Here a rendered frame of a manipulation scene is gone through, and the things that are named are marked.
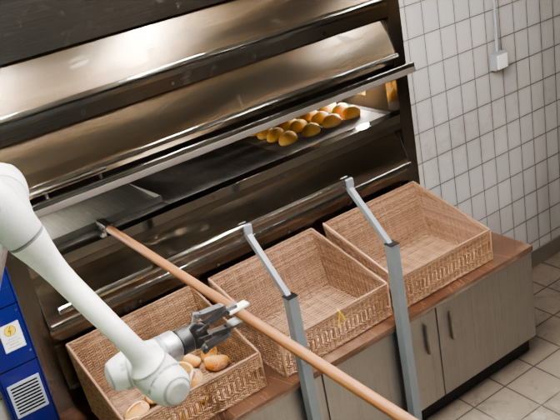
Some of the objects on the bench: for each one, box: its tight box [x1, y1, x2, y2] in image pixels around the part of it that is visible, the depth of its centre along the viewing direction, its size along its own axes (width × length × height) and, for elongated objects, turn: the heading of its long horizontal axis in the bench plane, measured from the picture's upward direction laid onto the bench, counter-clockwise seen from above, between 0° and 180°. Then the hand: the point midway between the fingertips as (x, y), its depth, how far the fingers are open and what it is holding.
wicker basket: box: [65, 286, 268, 420], centre depth 298 cm, size 49×56×28 cm
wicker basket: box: [208, 228, 393, 378], centre depth 326 cm, size 49×56×28 cm
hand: (238, 312), depth 230 cm, fingers closed on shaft, 3 cm apart
